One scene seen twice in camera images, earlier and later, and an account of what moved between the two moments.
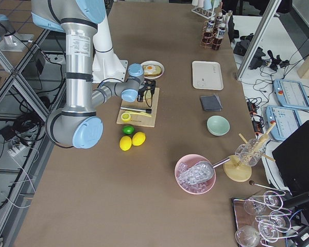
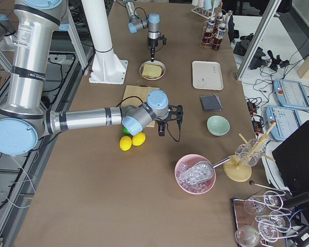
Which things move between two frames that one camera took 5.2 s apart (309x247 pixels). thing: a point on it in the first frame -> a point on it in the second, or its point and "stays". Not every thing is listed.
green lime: x=127 y=129 stays
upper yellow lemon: x=138 y=138 stays
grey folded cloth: x=211 y=103 stays
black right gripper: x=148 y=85 -> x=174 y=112
